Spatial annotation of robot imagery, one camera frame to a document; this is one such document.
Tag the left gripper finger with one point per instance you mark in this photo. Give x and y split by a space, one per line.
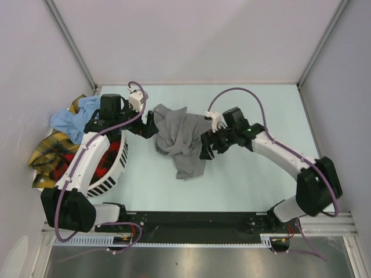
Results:
150 119
150 131

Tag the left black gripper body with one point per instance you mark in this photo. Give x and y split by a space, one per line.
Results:
136 127

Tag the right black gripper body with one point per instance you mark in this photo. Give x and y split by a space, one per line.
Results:
224 139

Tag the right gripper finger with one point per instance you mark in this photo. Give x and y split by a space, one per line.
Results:
206 152
206 138

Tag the grey long sleeve shirt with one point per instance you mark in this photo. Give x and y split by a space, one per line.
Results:
179 137

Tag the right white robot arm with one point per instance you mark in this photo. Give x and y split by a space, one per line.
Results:
317 183

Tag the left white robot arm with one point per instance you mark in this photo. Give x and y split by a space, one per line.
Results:
67 205

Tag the red black plaid shirt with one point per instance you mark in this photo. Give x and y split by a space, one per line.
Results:
101 170

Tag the white laundry basket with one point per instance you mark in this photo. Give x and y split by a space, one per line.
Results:
110 180

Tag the light blue shirt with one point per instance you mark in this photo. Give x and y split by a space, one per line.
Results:
72 121

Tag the yellow plaid shirt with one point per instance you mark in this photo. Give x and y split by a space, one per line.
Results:
46 157

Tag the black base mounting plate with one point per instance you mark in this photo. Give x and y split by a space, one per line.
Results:
170 227

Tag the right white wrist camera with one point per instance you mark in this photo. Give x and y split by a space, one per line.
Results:
216 120

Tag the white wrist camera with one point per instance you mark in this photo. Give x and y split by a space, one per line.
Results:
136 99
216 120

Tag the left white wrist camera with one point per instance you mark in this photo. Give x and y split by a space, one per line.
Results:
136 99

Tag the white slotted cable duct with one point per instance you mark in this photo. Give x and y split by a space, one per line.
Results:
120 242

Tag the left aluminium frame post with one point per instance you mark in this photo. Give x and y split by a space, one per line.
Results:
70 42

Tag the aluminium frame post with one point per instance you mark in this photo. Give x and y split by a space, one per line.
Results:
327 34
70 42

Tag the aluminium front rail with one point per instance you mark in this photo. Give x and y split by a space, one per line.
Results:
316 247

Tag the right aluminium frame post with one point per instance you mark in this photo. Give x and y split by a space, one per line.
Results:
327 34

